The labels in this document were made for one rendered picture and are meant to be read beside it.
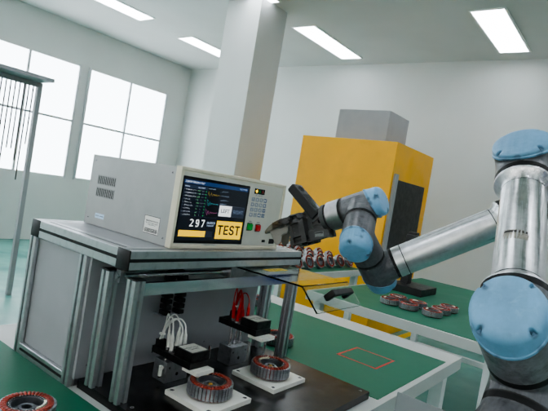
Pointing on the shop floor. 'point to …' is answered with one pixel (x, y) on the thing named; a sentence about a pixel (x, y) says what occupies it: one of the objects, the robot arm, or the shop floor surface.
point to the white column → (245, 88)
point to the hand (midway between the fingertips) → (268, 228)
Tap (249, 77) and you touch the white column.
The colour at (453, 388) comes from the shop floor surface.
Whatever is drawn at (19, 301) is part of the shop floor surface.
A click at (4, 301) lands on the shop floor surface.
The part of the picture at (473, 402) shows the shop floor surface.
